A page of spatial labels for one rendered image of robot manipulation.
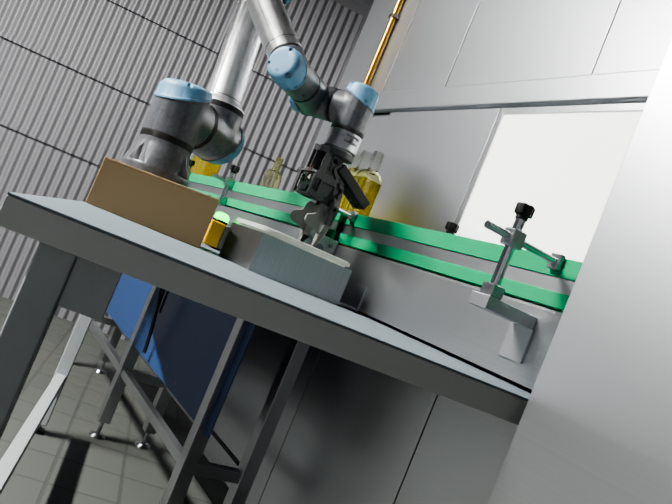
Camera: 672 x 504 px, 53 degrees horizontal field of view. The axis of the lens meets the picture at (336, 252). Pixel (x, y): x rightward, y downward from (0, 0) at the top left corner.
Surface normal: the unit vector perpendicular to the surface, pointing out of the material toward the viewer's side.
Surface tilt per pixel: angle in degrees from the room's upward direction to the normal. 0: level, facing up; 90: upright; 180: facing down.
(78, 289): 90
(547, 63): 90
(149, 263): 90
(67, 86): 90
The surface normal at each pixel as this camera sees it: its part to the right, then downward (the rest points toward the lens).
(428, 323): -0.79, -0.35
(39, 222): 0.25, 0.06
